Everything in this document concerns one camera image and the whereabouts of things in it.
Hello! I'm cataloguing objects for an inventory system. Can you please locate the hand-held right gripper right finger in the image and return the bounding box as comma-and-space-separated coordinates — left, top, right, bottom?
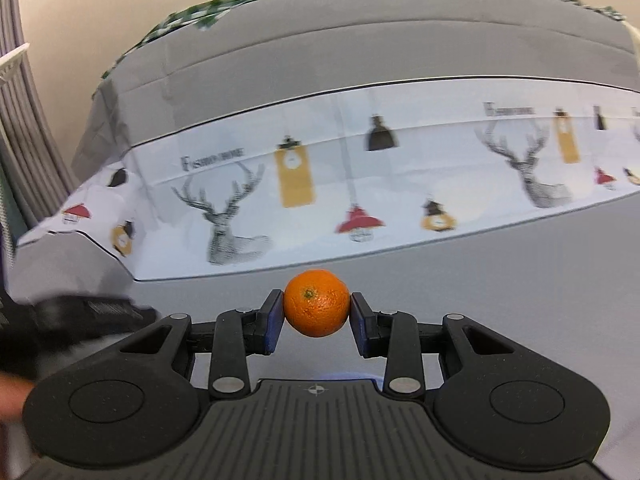
351, 292, 514, 401

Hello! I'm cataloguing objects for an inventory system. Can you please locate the grey curtain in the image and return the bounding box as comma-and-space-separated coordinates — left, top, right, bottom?
0, 0, 78, 243

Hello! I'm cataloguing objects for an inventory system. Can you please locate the grey printed bed sheet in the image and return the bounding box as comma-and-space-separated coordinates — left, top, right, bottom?
10, 0, 640, 480

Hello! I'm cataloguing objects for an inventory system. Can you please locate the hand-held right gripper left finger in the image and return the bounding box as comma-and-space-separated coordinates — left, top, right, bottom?
122, 289, 286, 401

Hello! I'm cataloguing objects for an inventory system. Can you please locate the unwrapped orange tangerine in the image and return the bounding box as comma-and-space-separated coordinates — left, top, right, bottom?
283, 269, 351, 338

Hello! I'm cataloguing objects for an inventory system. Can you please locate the white plastic rack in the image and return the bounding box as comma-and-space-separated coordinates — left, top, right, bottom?
0, 44, 30, 84

